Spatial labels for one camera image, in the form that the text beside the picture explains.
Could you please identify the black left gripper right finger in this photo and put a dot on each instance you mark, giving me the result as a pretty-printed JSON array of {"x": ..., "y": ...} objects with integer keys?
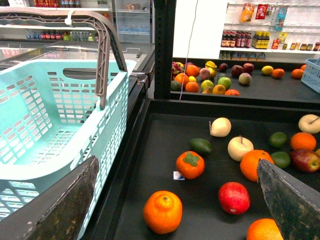
[{"x": 294, "y": 205}]

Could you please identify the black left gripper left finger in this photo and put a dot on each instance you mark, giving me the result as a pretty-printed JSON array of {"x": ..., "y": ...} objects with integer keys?
[{"x": 59, "y": 212}]

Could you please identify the light blue shopping basket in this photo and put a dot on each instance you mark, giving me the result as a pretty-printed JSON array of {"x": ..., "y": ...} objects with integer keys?
[{"x": 50, "y": 123}]

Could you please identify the grey basket handle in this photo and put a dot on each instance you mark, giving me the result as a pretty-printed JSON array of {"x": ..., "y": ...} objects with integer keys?
[{"x": 107, "y": 36}]

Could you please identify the yellow lemon on shelf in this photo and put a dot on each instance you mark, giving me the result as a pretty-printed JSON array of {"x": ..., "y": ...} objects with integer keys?
[{"x": 267, "y": 70}]

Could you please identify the orange at bottom edge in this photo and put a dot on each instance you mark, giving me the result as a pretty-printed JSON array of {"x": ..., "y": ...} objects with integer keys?
[{"x": 264, "y": 229}]

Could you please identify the red yellow apple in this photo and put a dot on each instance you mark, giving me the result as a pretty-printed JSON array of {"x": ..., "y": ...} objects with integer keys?
[{"x": 305, "y": 160}]

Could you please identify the large orange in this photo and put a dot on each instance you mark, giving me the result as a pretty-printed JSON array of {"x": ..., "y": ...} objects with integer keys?
[{"x": 249, "y": 163}]

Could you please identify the orange right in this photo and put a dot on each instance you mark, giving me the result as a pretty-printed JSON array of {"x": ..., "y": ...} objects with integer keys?
[{"x": 303, "y": 140}]

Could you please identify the green lime upper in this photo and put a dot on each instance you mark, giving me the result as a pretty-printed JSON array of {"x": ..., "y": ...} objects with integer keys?
[{"x": 277, "y": 140}]

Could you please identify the cream pear front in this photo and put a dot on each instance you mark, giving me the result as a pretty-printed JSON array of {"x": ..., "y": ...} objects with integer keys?
[{"x": 238, "y": 146}]

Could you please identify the orange mandarin with knob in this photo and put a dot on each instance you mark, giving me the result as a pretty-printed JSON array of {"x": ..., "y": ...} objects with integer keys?
[{"x": 163, "y": 212}]

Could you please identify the cream pear left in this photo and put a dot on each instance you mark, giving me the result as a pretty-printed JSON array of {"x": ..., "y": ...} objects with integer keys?
[{"x": 220, "y": 127}]

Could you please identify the dark green avocado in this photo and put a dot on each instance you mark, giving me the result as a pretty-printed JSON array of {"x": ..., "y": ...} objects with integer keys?
[{"x": 201, "y": 146}]

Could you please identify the orange persimmon green calyx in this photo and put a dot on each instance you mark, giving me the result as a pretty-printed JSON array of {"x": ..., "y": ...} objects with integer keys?
[{"x": 190, "y": 165}]

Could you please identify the white price tag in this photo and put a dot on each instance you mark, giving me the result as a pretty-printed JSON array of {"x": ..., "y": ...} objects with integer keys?
[{"x": 178, "y": 176}]

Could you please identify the small blue basket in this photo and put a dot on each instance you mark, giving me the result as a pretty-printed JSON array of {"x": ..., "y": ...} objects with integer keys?
[{"x": 311, "y": 75}]

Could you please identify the dark sauce bottles row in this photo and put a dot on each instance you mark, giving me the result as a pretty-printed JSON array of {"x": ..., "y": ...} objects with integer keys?
[{"x": 236, "y": 39}]

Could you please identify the white zip tie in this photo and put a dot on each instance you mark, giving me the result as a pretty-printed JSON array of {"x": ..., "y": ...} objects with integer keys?
[{"x": 68, "y": 20}]

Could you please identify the black metal shelf post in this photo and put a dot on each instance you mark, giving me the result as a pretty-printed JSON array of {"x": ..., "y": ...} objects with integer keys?
[{"x": 164, "y": 23}]

